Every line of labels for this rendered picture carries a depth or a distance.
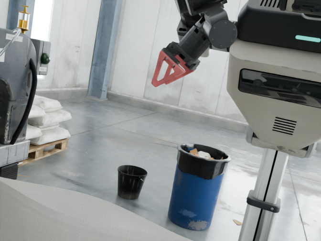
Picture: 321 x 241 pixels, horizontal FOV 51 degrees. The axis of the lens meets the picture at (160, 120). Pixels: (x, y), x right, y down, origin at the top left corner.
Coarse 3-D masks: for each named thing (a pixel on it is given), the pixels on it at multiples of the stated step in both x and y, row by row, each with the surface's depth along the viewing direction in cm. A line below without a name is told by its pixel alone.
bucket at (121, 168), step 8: (120, 168) 332; (128, 168) 339; (136, 168) 340; (120, 176) 318; (128, 176) 312; (136, 176) 313; (144, 176) 319; (120, 184) 319; (128, 184) 315; (136, 184) 317; (120, 192) 321; (128, 192) 318; (136, 192) 321
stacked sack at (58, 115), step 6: (48, 114) 391; (54, 114) 397; (60, 114) 405; (66, 114) 417; (30, 120) 376; (36, 120) 374; (42, 120) 373; (48, 120) 380; (54, 120) 392; (60, 120) 405
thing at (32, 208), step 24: (0, 192) 66; (24, 192) 68; (48, 192) 68; (72, 192) 68; (0, 216) 66; (24, 216) 62; (48, 216) 59; (72, 216) 69; (96, 216) 67; (120, 216) 65; (0, 240) 67; (24, 240) 63; (48, 240) 60; (72, 240) 58; (96, 240) 58; (120, 240) 57; (144, 240) 57; (168, 240) 57
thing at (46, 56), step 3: (42, 54) 86; (45, 54) 86; (48, 54) 87; (42, 57) 86; (45, 57) 86; (48, 57) 87; (42, 60) 86; (45, 60) 86; (48, 60) 87; (42, 63) 87; (45, 63) 87
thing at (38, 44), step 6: (36, 42) 85; (42, 42) 85; (48, 42) 88; (36, 48) 85; (42, 48) 86; (48, 48) 88; (36, 54) 85; (36, 66) 86; (42, 66) 87; (42, 72) 88
